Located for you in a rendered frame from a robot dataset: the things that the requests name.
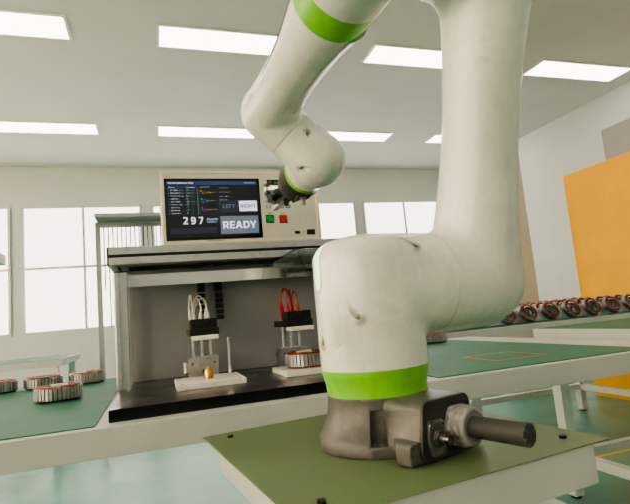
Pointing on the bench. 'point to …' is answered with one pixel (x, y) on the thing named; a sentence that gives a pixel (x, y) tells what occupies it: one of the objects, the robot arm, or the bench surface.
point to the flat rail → (216, 276)
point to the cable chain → (215, 296)
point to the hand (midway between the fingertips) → (277, 202)
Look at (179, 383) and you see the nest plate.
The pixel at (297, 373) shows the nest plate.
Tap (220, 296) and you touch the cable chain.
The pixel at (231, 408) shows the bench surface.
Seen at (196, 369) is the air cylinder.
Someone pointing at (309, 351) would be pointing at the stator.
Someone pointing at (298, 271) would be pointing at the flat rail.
